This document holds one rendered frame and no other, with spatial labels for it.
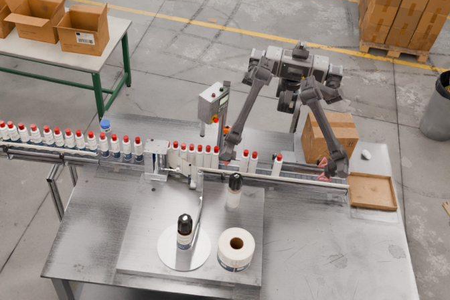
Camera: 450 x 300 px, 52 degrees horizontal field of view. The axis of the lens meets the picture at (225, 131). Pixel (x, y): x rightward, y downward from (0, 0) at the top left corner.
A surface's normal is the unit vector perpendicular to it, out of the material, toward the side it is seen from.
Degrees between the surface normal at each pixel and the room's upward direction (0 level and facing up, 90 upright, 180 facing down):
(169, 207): 0
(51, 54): 0
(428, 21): 90
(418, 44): 93
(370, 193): 0
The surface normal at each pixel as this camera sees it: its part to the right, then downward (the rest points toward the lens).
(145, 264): 0.08, -0.69
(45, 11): -0.18, 0.70
